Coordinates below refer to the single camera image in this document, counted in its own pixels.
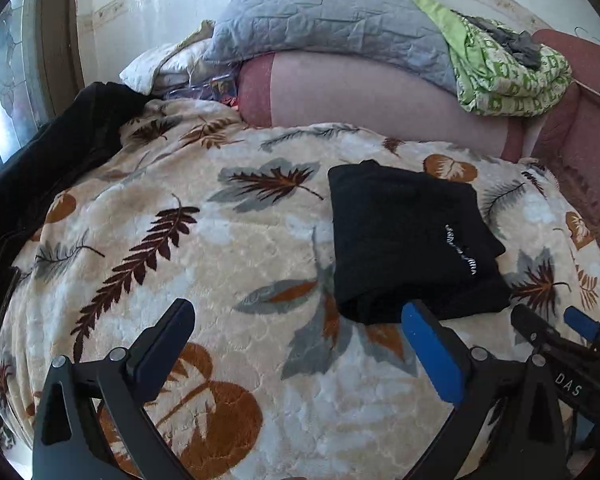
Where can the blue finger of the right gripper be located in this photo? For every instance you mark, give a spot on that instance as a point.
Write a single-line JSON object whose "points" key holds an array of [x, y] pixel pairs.
{"points": [[544, 339], [585, 327]]}

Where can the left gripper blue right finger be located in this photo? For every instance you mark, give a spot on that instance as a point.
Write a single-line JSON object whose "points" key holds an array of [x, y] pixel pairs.
{"points": [[528, 440]]}

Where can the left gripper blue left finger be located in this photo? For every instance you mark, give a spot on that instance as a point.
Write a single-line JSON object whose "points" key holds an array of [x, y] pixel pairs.
{"points": [[68, 439]]}

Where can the black pants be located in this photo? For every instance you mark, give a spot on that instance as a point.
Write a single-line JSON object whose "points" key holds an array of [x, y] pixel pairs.
{"points": [[402, 236]]}

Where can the pink quilted bed headboard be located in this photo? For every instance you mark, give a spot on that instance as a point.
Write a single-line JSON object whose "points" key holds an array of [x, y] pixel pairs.
{"points": [[302, 88]]}

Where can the green patterned folded blanket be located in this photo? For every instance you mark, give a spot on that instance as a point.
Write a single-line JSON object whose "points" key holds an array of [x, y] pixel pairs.
{"points": [[500, 89]]}

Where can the leaf pattern plush blanket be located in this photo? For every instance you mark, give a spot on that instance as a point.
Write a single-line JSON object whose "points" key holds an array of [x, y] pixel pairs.
{"points": [[274, 383]]}

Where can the dark grey cloth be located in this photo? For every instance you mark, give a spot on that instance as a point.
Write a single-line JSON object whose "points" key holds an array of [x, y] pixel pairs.
{"points": [[494, 42]]}

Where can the black jacket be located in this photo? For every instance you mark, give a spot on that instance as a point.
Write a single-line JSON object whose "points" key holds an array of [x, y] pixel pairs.
{"points": [[80, 139]]}

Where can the grey quilted pillow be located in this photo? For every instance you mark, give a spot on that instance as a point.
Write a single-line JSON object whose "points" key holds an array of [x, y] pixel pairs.
{"points": [[396, 32]]}

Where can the white pillow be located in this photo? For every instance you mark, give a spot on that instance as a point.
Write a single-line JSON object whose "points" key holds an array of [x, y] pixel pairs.
{"points": [[142, 73]]}

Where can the stained glass window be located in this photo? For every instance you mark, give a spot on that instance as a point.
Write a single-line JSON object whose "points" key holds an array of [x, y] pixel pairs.
{"points": [[17, 121]]}

